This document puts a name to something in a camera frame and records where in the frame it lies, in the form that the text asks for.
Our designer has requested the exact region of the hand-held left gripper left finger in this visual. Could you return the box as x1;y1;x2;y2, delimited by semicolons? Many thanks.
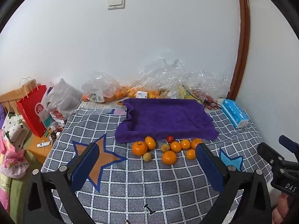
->
23;142;107;224

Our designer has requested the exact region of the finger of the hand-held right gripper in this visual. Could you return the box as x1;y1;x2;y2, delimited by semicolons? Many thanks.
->
257;142;286;166
279;135;299;151

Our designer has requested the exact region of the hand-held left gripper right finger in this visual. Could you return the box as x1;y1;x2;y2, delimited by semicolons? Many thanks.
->
196;143;272;224

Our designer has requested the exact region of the large orange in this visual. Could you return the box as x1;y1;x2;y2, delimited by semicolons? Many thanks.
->
132;141;148;156
162;151;177;165

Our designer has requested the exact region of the orange mango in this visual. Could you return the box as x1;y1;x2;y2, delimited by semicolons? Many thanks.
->
145;136;156;150

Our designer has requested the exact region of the purple towel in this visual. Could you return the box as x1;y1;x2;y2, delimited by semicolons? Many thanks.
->
114;98;219;143

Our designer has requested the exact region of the person's right hand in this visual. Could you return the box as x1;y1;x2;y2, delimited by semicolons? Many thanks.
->
272;192;296;224

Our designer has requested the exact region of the cluster of small bottles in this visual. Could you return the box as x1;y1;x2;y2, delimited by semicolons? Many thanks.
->
43;119;64;143

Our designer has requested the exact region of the wooden bedside table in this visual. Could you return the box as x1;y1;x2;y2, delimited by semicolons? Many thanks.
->
27;133;56;164

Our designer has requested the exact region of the blue tissue pack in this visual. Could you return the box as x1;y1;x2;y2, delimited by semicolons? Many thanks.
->
220;99;249;129

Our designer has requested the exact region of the grey checked star blanket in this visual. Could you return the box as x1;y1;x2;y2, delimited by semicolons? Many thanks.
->
41;107;274;224

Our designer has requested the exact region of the red printed plastic bag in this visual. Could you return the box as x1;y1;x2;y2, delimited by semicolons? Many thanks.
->
50;108;64;122

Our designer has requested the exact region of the printed newspaper sheet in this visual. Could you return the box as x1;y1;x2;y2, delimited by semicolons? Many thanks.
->
78;100;128;110

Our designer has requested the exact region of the pink printed cloth bundle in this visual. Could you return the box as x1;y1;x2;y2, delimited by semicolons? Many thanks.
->
0;131;30;179

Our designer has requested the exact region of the green cloth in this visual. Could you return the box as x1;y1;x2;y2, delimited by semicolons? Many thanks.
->
0;149;40;224

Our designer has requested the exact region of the white plastic bag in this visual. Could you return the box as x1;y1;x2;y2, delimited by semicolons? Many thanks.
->
42;78;82;122

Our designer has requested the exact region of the red paper bag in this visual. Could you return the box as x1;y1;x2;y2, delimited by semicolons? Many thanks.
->
16;77;50;138

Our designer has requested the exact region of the yellow packet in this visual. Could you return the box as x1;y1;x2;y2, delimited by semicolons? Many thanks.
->
178;86;194;98

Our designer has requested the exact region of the white floral cloth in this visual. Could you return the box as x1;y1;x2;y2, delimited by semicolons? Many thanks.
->
1;112;31;148

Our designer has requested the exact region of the large clear plastic wrapping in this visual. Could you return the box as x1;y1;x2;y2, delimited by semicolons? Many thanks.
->
140;49;232;103

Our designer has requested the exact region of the labelled clear bag of oranges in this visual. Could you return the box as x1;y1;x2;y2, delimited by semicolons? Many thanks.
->
121;84;164;99

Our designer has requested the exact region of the wooden headboard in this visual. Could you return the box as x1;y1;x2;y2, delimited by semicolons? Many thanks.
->
0;89;26;115

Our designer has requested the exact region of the dark tangled cord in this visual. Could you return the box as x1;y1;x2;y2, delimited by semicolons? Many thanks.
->
201;98;222;110

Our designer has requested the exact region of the brown wooden door frame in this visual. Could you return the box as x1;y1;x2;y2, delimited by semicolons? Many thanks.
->
227;0;251;101

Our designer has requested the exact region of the white light switch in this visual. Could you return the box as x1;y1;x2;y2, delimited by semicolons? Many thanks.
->
107;0;126;10

